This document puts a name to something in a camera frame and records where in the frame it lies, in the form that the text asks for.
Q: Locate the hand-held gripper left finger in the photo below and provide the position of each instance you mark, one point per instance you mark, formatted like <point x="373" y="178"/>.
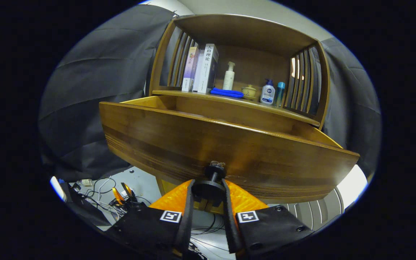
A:
<point x="188" y="216"/>

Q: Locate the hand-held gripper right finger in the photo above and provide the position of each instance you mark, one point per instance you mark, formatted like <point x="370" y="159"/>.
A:
<point x="228" y="224"/>

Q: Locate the brown wooden drawer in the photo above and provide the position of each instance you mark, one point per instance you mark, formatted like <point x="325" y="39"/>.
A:
<point x="179" y="141"/>

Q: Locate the brown wooden countertop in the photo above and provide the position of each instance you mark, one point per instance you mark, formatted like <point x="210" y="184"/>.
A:
<point x="251" y="104"/>

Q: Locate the brown wooden cabinet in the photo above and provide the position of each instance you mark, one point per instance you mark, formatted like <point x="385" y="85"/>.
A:
<point x="251" y="32"/>

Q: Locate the orange and black tool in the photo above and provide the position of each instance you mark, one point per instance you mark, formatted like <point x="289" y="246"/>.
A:
<point x="123" y="193"/>

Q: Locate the white ribbed panel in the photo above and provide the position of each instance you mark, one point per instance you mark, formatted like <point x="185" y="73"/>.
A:
<point x="316" y="213"/>

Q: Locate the white power adapter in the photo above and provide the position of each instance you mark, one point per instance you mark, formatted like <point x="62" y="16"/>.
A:
<point x="87" y="182"/>

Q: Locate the folded blue cloth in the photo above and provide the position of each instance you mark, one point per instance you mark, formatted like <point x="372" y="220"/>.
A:
<point x="228" y="92"/>

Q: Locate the white board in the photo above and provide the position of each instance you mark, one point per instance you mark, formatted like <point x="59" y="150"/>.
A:
<point x="352" y="182"/>

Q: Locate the yellow lidded teacup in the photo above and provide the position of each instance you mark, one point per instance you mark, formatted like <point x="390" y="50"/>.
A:
<point x="249" y="92"/>

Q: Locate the white bottle with blue cap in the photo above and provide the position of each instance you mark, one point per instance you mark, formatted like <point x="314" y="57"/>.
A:
<point x="267" y="94"/>

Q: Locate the teal bottle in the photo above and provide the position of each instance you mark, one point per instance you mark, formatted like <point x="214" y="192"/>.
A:
<point x="280" y="94"/>

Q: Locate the white pump bottle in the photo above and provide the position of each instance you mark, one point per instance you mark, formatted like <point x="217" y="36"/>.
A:
<point x="229" y="79"/>

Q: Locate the thin white book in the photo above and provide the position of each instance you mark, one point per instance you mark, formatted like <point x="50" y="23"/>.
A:
<point x="198" y="72"/>

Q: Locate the purple book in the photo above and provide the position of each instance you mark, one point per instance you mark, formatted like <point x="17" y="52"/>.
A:
<point x="190" y="68"/>

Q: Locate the black and white book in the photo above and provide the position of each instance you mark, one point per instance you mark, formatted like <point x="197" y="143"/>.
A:
<point x="208" y="68"/>

